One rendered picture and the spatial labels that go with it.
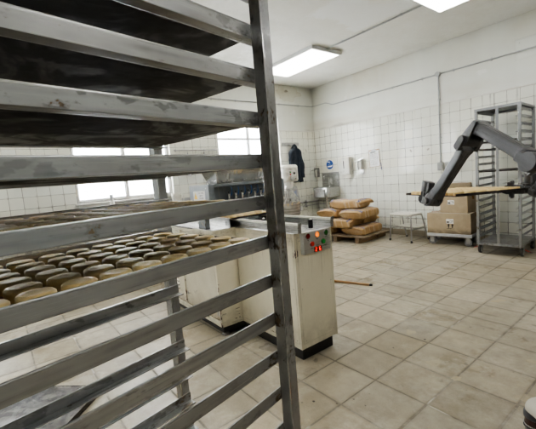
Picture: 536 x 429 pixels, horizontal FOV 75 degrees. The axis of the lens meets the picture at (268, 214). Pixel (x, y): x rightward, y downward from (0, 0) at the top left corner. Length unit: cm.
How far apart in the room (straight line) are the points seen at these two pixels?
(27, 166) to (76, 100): 11
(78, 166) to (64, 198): 485
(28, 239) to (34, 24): 27
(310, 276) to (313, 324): 32
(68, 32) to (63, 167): 18
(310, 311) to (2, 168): 204
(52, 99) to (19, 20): 9
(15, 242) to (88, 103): 21
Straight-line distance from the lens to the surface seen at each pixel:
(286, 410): 93
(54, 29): 58
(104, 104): 58
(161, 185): 110
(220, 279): 269
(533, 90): 581
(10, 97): 54
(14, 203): 535
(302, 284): 224
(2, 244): 52
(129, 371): 113
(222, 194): 273
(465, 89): 609
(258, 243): 76
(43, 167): 53
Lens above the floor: 119
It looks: 6 degrees down
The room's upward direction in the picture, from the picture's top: 5 degrees counter-clockwise
